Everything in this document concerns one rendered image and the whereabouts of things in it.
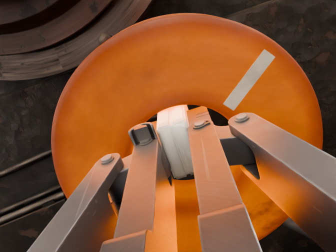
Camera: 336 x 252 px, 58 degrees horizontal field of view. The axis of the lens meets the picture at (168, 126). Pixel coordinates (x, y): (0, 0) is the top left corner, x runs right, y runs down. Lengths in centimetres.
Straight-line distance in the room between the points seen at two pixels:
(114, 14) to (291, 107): 28
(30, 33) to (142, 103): 27
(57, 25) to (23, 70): 8
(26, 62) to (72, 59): 6
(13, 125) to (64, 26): 25
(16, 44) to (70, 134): 26
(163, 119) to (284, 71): 7
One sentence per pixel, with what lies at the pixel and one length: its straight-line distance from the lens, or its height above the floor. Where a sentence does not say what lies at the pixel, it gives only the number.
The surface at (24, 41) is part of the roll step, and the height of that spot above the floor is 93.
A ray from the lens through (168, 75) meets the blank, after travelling 15.
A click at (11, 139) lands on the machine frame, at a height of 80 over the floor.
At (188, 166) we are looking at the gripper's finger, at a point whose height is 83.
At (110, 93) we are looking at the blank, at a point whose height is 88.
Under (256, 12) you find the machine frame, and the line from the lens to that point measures 51.
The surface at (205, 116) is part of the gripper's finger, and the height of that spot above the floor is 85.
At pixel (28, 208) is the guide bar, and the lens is 53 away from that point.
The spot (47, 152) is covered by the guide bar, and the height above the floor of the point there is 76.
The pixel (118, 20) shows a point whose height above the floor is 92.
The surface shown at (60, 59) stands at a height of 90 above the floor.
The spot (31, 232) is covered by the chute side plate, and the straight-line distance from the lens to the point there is 55.
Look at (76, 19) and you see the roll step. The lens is 39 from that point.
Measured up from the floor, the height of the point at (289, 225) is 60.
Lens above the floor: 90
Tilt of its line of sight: 19 degrees down
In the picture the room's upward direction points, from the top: 20 degrees counter-clockwise
